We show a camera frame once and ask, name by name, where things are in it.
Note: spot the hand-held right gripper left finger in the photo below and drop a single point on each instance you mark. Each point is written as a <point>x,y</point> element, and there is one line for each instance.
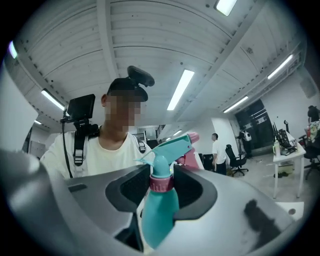
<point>95,190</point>

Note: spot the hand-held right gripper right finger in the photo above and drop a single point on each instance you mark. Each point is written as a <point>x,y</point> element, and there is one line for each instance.
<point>225,212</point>

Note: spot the teal plastic toy body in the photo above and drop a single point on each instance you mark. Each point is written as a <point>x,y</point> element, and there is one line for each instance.
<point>160,215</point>

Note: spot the person in white shirt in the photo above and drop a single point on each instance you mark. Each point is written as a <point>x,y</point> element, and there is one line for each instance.
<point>107,157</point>

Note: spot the black office chair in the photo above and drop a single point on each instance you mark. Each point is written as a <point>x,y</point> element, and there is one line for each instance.
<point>236,160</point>

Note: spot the black shoulder-mounted monitor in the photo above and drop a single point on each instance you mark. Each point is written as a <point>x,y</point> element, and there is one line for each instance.
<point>81,107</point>

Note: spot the person's head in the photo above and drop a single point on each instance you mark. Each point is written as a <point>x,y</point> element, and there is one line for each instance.
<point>122,110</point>

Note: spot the white cluttered desk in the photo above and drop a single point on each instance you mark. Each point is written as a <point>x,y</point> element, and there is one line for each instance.
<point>287,155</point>

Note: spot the ceiling light strip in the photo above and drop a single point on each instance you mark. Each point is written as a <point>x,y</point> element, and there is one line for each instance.
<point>52,99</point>
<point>236,104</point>
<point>180,90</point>
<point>280,67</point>

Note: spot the office chair with colourful cloth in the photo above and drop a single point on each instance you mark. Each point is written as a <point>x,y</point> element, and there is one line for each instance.
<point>313,140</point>

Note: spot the black head camera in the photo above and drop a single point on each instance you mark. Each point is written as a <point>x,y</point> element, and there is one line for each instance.
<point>141,76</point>

